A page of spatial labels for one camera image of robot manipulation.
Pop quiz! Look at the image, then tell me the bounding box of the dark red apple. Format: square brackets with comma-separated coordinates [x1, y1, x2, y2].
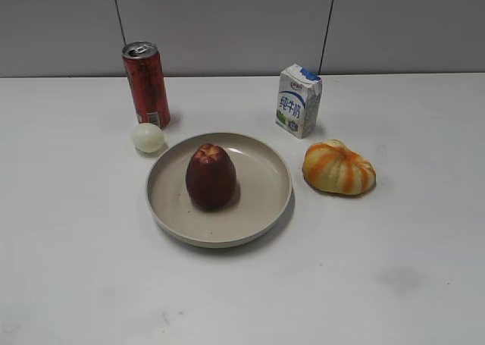
[186, 143, 236, 210]

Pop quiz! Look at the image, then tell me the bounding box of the beige round plate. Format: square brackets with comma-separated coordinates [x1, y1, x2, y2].
[145, 132, 293, 248]

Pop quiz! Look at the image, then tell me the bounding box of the peeled orange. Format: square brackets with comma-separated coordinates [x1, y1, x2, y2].
[302, 140, 377, 196]

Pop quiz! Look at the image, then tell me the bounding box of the white blue milk carton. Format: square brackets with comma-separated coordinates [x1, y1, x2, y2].
[275, 64, 323, 139]

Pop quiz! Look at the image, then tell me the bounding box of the white egg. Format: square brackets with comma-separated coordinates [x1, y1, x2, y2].
[131, 123, 165, 153]

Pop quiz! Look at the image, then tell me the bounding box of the red soda can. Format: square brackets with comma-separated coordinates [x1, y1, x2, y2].
[122, 41, 171, 129]

